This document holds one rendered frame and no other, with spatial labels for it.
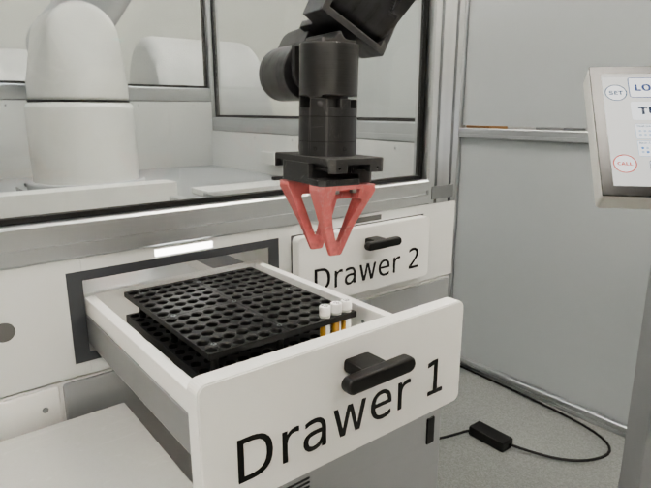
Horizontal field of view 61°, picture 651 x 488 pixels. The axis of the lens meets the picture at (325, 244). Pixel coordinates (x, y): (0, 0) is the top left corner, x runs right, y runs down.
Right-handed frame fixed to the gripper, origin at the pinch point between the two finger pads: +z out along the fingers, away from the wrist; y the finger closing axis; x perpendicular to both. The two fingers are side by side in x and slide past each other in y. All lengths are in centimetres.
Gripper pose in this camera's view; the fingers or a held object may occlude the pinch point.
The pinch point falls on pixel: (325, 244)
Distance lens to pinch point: 56.8
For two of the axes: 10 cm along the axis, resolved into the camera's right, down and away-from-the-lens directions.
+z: -0.2, 9.7, 2.3
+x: 8.1, -1.2, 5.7
